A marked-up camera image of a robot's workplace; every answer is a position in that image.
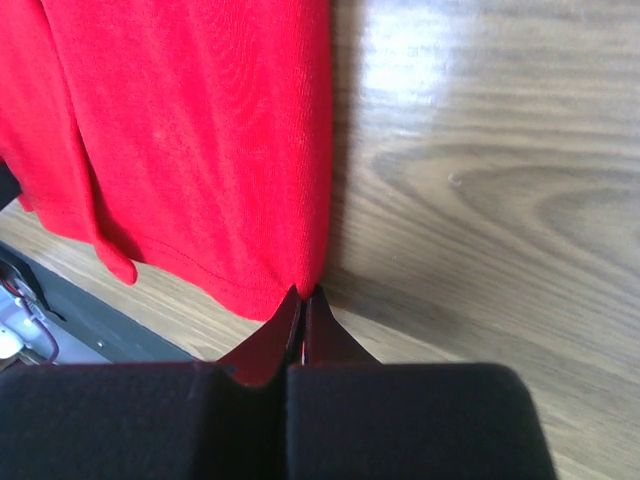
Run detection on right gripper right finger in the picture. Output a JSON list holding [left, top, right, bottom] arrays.
[[286, 290, 556, 479]]

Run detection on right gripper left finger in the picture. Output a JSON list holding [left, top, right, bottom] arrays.
[[1, 290, 302, 479]]

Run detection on bright red t shirt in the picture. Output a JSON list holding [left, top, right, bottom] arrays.
[[1, 1, 332, 321]]

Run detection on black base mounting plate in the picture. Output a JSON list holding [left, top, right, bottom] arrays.
[[1, 243, 191, 363]]

